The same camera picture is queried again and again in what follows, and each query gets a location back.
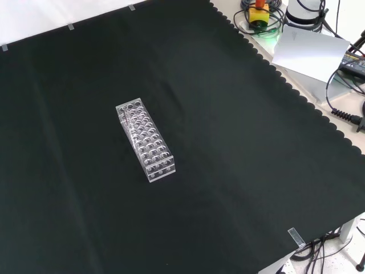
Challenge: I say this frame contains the clear test tube rack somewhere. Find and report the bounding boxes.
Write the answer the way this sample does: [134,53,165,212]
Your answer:
[115,97,176,184]

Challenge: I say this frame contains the black bench cloth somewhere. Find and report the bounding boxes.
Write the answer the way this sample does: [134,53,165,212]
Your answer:
[0,0,365,274]

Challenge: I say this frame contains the yellow stop button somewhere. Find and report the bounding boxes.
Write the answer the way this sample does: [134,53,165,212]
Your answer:
[248,0,270,29]

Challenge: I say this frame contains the long clear tape strip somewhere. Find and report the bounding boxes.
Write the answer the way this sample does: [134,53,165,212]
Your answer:
[287,227,306,248]

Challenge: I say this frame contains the pale board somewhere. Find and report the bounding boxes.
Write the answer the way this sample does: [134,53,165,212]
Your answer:
[270,23,351,84]

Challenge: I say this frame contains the black power adapter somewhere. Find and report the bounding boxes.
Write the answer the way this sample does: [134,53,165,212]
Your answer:
[338,51,365,81]

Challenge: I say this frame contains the grey table leg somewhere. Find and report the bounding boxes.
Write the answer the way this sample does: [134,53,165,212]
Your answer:
[338,212,365,244]

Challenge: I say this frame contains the black tripod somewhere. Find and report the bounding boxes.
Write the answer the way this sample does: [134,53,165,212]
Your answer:
[346,28,365,59]

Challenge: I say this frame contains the black cable loop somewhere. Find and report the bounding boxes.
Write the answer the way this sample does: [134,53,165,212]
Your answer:
[325,67,365,112]

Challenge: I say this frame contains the black cables round stop button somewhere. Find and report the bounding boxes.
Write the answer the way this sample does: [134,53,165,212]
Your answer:
[233,0,287,37]

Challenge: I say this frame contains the black ribbed cable plug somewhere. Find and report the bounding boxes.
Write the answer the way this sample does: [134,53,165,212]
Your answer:
[330,100,365,133]

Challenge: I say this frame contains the black floor cable bundle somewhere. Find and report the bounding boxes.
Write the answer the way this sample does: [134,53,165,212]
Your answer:
[290,218,365,274]

